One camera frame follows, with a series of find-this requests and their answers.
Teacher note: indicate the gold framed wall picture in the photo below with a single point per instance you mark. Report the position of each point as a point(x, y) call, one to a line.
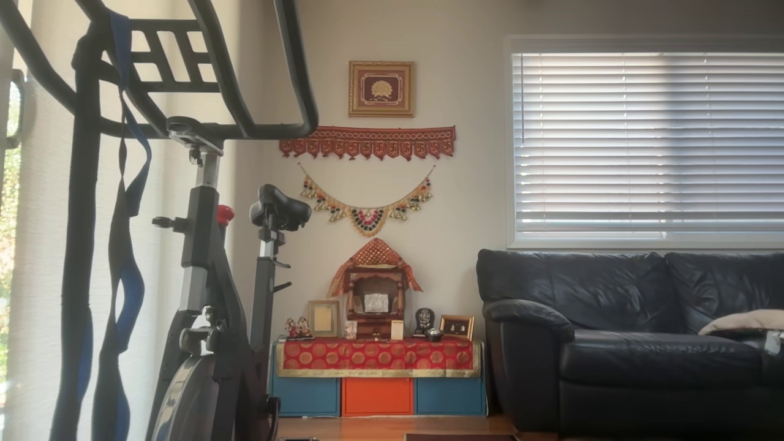
point(381, 89)

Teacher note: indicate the wooden shrine red canopy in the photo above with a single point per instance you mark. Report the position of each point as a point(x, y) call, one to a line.
point(375, 288)

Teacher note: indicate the red embroidered wall hanging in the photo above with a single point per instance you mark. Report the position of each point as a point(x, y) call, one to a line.
point(367, 142)

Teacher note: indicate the blue storage cube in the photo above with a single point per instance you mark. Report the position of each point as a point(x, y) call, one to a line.
point(450, 396)
point(306, 397)

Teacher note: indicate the beige cushion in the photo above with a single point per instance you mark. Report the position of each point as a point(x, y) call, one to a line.
point(744, 321)

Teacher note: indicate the small gold picture frame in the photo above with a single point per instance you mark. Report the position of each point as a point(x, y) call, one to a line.
point(457, 327)

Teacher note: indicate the white curtain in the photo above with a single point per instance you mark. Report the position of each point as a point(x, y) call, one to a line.
point(37, 245)

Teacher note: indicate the small colourful figurines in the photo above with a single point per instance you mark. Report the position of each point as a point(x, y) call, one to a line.
point(298, 329)

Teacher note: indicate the small dark bowl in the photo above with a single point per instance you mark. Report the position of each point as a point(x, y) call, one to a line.
point(433, 334)

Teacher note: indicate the black leather sofa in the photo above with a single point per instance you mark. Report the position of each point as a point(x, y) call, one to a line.
point(612, 343)

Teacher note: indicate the pale picture frame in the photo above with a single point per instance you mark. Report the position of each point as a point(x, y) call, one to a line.
point(323, 318)

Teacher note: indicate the dark idol plaque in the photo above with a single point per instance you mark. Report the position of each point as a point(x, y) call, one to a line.
point(424, 320)

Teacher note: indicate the black exercise bike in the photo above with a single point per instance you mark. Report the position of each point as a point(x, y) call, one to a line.
point(202, 245)

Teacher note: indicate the beaded gold garland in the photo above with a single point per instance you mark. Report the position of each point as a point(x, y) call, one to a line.
point(367, 219)

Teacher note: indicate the orange storage cube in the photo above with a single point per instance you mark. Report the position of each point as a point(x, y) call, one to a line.
point(377, 397)

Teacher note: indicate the red gold patterned cloth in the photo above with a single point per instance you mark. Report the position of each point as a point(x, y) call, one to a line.
point(376, 356)

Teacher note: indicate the white window blinds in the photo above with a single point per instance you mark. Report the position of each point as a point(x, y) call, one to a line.
point(649, 141)

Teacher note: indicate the small white card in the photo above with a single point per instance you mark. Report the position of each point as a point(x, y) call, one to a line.
point(397, 330)

